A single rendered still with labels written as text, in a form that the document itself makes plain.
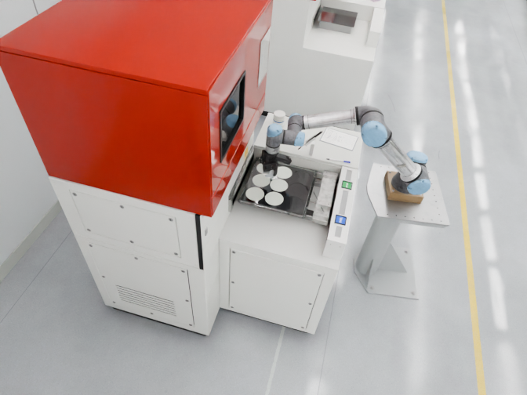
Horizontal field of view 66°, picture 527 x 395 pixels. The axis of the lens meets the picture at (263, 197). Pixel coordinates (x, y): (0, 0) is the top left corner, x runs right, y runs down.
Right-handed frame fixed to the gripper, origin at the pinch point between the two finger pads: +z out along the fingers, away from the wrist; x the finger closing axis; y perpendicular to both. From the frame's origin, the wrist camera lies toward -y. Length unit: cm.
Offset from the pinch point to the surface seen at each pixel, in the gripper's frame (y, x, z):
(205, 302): 48, 45, 42
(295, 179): -12.6, 3.0, 1.4
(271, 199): 5.2, 15.2, 1.3
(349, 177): -40.3, 13.6, -4.3
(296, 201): -7.4, 19.1, 1.4
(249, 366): 27, 67, 91
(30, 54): 94, 17, -90
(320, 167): -29.8, -2.0, 0.1
